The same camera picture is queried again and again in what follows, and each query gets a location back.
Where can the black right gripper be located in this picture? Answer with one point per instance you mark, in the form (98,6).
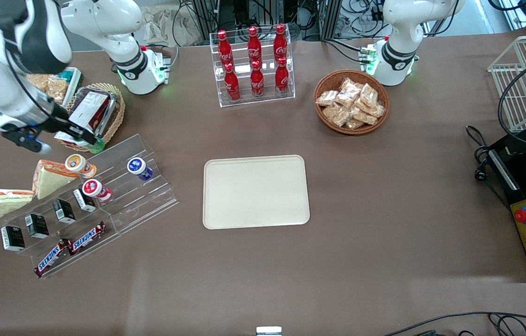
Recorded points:
(59,120)

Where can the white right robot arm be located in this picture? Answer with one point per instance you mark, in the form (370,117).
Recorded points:
(20,42)

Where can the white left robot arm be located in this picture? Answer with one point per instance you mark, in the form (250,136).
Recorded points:
(400,42)

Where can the orange gum bottle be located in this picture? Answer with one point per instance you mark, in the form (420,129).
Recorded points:
(76,163)

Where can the red gum bottle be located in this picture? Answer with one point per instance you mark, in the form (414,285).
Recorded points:
(92,188)

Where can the purple gum bottle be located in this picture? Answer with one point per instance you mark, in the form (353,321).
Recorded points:
(137,166)

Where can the beige plastic tray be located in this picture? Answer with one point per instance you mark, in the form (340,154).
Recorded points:
(256,191)

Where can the red and white box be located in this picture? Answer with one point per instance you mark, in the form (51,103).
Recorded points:
(86,108)

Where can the dark clear-wrapped package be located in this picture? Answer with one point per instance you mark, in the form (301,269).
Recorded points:
(110,109)

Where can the oval wicker basket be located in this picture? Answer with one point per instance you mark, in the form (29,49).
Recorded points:
(117,116)

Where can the clear bag of crackers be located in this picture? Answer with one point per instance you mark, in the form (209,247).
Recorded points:
(57,88)
(38,80)

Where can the white rectangular dish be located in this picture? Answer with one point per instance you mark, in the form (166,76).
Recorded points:
(75,81)

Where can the small black carton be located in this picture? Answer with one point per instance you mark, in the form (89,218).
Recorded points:
(64,211)
(12,238)
(84,200)
(37,226)

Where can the clear acrylic tiered stand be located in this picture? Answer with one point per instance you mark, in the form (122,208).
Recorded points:
(137,205)

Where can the snickers bar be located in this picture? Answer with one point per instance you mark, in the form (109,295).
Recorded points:
(51,258)
(86,237)

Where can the crumpled beige cloth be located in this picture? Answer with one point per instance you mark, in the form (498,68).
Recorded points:
(169,25)

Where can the red cola bottle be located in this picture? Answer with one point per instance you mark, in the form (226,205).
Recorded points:
(254,44)
(280,43)
(224,49)
(257,80)
(231,84)
(282,77)

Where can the clear acrylic bottle rack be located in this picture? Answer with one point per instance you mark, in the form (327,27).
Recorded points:
(286,91)

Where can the clear bag of brown snacks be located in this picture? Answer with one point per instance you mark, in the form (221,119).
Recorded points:
(366,116)
(369,94)
(354,124)
(327,98)
(336,114)
(349,92)

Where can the round wicker basket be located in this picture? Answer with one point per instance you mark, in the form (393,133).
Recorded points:
(330,81)

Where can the red emergency stop button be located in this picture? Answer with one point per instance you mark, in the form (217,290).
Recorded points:
(523,214)

